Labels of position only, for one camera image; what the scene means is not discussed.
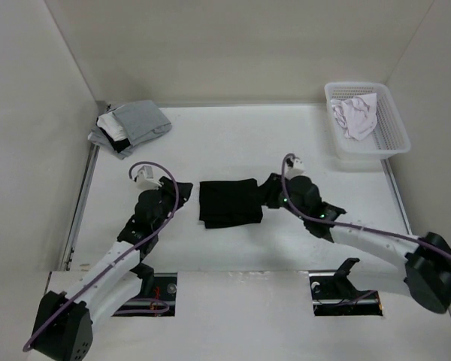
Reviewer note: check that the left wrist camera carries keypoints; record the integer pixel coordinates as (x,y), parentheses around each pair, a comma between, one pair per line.
(144,179)

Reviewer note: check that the white plastic basket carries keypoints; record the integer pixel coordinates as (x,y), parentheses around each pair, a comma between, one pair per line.
(389,137)

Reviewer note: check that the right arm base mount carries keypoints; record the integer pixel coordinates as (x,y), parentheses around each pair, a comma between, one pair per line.
(337,297)

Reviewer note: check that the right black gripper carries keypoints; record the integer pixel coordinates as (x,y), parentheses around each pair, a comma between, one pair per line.
(287,183)

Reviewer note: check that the white tank top in basket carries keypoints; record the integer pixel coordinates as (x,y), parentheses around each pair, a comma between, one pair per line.
(357,116)

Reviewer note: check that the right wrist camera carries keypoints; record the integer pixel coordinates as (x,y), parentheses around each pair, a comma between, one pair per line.
(294,167)

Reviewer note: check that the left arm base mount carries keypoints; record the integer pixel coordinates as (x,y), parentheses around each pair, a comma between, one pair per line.
(157,298)

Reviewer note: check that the folded black tank top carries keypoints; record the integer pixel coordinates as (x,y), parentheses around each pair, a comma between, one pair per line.
(120,146)

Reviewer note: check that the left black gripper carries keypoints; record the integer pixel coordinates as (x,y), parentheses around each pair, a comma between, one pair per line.
(164,190)

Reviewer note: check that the black tank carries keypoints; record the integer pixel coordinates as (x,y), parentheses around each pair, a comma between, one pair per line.
(225,203)
(120,146)

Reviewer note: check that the bottom grey folded tank top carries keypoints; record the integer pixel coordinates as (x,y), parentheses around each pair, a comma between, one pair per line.
(99,137)

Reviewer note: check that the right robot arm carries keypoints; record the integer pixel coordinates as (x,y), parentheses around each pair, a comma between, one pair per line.
(421,265)

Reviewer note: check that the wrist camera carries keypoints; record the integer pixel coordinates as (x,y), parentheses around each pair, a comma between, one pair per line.
(144,179)
(294,167)

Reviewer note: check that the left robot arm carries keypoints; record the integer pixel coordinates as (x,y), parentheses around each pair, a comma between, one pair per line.
(65,322)

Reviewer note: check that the folded white tank top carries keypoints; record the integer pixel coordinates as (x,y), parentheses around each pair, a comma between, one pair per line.
(111,126)

